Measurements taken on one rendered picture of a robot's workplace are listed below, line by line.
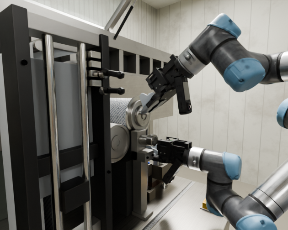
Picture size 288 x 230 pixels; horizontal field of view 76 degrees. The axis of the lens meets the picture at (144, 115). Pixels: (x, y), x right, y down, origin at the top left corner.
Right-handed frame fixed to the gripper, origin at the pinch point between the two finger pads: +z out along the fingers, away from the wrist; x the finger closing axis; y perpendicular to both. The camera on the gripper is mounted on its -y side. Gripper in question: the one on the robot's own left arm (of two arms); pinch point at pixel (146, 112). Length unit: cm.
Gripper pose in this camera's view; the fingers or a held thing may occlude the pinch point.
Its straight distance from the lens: 63.0
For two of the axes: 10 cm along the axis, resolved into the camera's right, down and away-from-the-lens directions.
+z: -6.2, 5.8, 5.3
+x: -5.9, 1.0, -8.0
